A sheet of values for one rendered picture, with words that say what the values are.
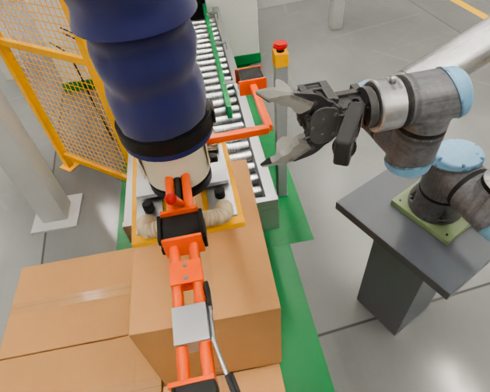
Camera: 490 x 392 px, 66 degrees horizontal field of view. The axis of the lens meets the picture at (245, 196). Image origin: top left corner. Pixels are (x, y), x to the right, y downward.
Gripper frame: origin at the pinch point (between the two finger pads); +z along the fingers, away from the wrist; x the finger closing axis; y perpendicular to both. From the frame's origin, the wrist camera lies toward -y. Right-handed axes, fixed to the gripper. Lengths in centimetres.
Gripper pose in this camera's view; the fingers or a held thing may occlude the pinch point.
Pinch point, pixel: (258, 134)
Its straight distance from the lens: 63.0
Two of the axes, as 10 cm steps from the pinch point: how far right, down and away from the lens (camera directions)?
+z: -9.8, 1.9, -0.7
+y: -1.9, -7.1, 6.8
